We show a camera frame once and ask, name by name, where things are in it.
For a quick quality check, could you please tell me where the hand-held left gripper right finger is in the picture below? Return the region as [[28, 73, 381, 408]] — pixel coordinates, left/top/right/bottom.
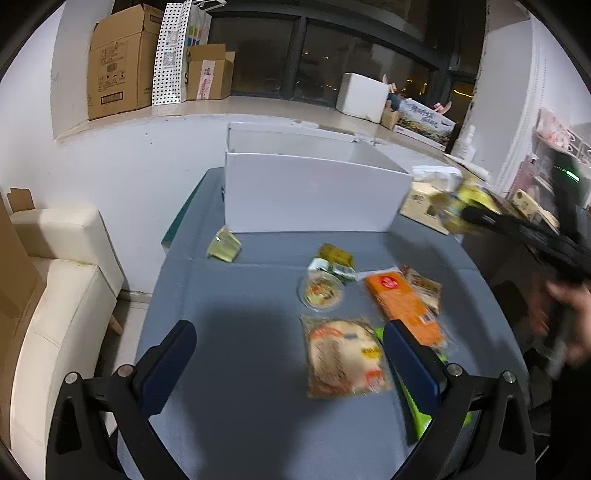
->
[[382, 319, 536, 480]]

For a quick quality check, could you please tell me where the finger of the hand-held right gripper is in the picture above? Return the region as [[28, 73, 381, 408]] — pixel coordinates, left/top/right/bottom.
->
[[462, 205, 555, 259]]

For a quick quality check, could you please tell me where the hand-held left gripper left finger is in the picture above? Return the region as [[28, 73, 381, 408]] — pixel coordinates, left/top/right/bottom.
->
[[46, 320, 198, 480]]

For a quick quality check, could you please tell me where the lime green seaweed packet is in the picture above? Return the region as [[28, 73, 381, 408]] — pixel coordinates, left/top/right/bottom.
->
[[376, 327, 472, 441]]

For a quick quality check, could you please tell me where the yellow-green snack packet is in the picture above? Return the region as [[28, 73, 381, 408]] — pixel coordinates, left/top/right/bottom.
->
[[431, 173, 502, 236]]

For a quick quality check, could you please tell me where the orange snack packet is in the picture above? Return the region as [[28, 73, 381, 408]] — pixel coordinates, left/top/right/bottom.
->
[[364, 271, 448, 349]]

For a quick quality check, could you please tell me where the round flatbread packet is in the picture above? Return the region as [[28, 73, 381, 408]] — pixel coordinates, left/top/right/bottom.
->
[[299, 315, 394, 400]]

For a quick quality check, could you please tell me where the brown snack packet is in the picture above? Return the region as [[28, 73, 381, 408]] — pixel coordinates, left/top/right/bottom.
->
[[401, 264, 444, 319]]

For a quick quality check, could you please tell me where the small round pudding cup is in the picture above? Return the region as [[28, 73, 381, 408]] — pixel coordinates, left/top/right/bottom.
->
[[297, 269, 345, 313]]

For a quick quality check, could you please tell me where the small green-white snack packet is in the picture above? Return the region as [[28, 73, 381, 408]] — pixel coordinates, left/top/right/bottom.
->
[[307, 257, 357, 283]]

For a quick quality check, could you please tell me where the yellow jelly cup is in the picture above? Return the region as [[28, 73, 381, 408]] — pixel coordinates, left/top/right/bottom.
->
[[206, 226, 243, 263]]

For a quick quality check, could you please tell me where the small olive snack packet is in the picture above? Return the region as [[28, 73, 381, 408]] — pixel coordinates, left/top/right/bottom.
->
[[318, 242, 355, 269]]

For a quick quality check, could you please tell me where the white cardboard box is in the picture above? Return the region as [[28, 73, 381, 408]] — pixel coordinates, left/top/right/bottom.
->
[[223, 121, 413, 233]]

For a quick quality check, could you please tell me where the person's right hand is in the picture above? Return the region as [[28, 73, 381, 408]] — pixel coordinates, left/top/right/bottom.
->
[[531, 279, 591, 370]]

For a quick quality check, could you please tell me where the white plastic bottle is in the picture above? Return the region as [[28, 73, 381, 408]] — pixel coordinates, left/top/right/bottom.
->
[[450, 124, 476, 160]]

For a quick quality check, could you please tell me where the cream tissue pack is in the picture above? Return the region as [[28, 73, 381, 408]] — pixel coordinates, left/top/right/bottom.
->
[[399, 166, 462, 232]]

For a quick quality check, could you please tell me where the clear plastic drawer organizer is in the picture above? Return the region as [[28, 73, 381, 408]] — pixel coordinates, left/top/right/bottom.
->
[[531, 108, 591, 222]]

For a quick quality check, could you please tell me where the pink floral pouch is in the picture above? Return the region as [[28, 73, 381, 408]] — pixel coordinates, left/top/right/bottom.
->
[[538, 108, 573, 148]]

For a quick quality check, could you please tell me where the cream sofa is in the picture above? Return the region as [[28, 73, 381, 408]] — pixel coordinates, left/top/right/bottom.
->
[[0, 208, 125, 462]]

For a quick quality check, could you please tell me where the landscape printed carton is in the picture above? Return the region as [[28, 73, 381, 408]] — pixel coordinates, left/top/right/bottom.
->
[[394, 97, 455, 148]]

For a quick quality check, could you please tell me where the flat cardboard sheet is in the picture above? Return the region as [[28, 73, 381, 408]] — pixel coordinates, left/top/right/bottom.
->
[[0, 187, 47, 324]]

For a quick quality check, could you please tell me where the white foam box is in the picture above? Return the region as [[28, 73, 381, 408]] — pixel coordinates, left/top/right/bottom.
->
[[335, 72, 389, 123]]

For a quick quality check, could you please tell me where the dark framed window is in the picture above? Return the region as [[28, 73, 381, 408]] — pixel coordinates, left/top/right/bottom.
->
[[111, 0, 485, 121]]

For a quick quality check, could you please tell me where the small open cardboard box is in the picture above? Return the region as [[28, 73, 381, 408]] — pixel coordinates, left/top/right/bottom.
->
[[186, 44, 236, 101]]

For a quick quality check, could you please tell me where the dotted white paper bag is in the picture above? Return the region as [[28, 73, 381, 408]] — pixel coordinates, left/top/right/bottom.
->
[[151, 2, 192, 106]]

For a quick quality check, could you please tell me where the large cardboard box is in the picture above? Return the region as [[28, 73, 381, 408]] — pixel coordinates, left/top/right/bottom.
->
[[88, 4, 164, 121]]

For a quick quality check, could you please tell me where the white bag with coloured squares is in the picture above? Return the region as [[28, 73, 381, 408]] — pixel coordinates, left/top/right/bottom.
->
[[185, 0, 213, 49]]

